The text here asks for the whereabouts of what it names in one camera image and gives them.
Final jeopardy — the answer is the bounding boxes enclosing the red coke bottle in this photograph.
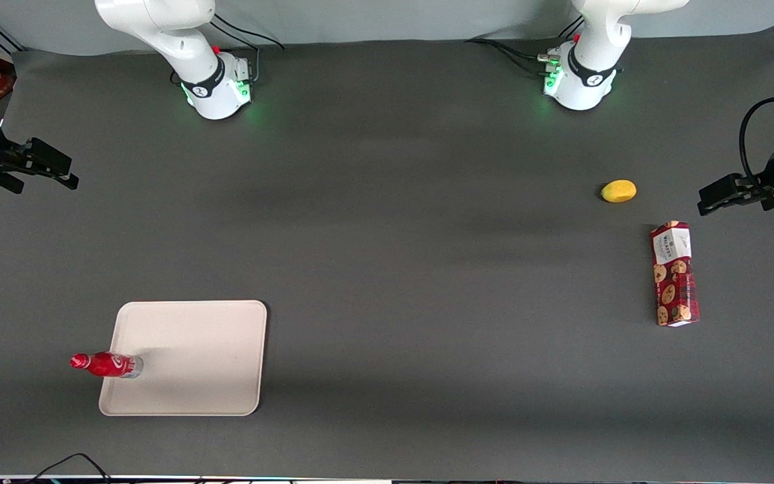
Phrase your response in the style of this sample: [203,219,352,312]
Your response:
[69,352,144,380]

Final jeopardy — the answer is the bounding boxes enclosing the beige plastic tray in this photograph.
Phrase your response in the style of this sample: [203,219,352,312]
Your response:
[98,300,268,417]

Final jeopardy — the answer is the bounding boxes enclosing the red cookie box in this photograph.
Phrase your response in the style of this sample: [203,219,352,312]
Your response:
[650,220,701,327]

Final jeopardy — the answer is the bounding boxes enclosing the yellow lemon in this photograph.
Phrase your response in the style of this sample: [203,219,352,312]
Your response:
[601,179,638,203]

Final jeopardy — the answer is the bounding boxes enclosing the dark grey table mat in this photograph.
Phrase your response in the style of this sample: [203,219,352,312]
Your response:
[0,24,774,482]

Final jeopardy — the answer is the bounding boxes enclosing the black right base cables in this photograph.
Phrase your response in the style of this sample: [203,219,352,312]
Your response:
[211,12,286,84]

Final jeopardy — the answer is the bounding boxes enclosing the black base cables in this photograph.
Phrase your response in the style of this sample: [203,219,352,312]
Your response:
[211,12,286,84]
[464,15,586,76]

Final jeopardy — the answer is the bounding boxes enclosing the black left base cables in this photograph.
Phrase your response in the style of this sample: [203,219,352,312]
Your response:
[464,15,586,76]

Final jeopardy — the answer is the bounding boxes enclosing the thin black cable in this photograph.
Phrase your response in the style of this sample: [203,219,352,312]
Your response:
[24,452,114,484]

